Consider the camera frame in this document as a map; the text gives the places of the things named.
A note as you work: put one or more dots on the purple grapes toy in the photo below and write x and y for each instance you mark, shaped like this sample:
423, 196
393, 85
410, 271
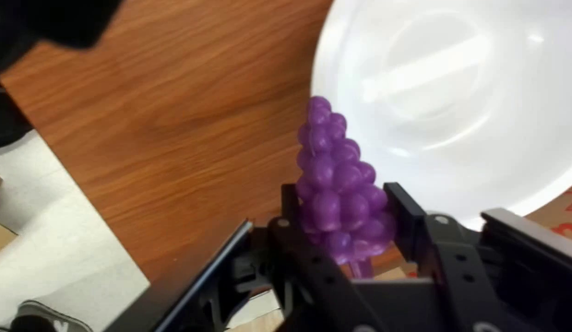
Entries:
338, 185

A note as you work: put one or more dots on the white plastic bowl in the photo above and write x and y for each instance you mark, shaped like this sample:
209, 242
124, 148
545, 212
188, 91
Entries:
452, 98

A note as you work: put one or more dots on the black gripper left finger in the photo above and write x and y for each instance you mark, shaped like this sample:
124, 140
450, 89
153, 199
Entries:
310, 277

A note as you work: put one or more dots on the person in black trousers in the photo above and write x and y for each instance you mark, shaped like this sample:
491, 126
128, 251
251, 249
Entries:
46, 20

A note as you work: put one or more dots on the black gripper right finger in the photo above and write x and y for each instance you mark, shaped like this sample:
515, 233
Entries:
452, 264

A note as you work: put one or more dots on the grey black sneaker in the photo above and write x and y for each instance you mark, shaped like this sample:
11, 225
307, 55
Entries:
43, 317

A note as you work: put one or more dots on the brown cardboard board red print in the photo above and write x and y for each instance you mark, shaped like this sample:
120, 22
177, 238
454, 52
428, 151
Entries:
559, 214

